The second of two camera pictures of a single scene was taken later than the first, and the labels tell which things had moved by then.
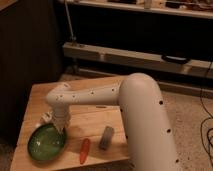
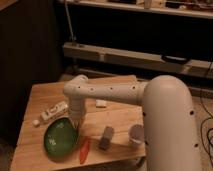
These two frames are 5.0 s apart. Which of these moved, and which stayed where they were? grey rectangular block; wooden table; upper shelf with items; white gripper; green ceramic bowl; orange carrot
Moved: white gripper; green ceramic bowl
Stayed: wooden table; orange carrot; upper shelf with items; grey rectangular block
